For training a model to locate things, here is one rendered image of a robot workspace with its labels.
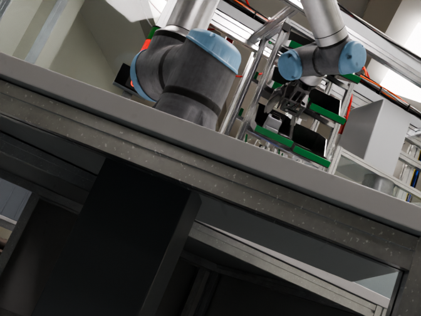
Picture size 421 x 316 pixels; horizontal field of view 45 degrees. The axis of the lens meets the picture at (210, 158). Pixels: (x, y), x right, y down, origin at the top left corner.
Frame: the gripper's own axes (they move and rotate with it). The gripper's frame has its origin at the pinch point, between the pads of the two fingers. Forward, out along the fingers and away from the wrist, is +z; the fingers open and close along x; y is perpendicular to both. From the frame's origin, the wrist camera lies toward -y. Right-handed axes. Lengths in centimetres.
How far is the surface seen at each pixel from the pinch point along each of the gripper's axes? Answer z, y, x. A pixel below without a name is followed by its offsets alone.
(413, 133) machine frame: 87, -129, 108
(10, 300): 179, 31, -71
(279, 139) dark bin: 4.2, 5.7, 3.3
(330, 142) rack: 13.1, -12.4, 24.1
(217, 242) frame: 4.8, 49.3, -5.9
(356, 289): 9, 42, 38
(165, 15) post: 4, -26, -48
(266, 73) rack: 3.5, -20.0, -7.5
